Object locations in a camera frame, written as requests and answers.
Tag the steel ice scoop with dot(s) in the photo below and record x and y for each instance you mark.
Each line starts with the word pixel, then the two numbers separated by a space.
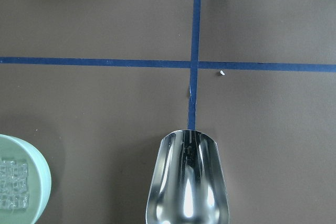
pixel 188 184

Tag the light green bowl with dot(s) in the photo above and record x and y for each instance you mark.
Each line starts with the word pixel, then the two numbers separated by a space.
pixel 39 179

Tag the clear ice cubes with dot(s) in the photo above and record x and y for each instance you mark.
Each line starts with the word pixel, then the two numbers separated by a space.
pixel 14 185

